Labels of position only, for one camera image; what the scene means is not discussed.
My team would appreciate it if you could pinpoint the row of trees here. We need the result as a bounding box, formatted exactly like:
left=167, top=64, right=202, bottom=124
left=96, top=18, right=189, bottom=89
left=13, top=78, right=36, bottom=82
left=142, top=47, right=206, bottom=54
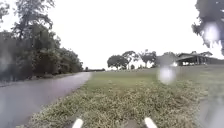
left=0, top=0, right=84, bottom=84

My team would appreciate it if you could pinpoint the low building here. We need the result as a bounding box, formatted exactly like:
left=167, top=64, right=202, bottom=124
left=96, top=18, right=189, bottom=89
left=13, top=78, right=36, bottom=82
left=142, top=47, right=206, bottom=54
left=156, top=51, right=224, bottom=67

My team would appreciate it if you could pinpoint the grey asphalt path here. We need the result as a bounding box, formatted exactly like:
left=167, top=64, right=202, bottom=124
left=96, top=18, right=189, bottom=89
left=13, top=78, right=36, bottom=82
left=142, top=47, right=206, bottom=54
left=0, top=71, right=92, bottom=128

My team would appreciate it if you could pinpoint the robot's own part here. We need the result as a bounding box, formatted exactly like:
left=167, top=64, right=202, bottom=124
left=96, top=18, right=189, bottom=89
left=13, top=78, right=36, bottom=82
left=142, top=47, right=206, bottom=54
left=71, top=117, right=84, bottom=128
left=143, top=116, right=158, bottom=128

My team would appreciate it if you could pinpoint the grass field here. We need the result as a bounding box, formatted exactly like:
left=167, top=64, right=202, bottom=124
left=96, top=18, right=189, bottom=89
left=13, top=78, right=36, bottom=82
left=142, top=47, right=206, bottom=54
left=16, top=64, right=224, bottom=128

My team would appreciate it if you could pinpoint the tree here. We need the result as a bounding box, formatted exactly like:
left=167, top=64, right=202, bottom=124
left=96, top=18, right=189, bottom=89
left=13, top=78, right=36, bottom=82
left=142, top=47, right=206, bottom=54
left=106, top=54, right=130, bottom=71
left=121, top=50, right=140, bottom=70
left=138, top=49, right=158, bottom=69
left=191, top=0, right=224, bottom=56

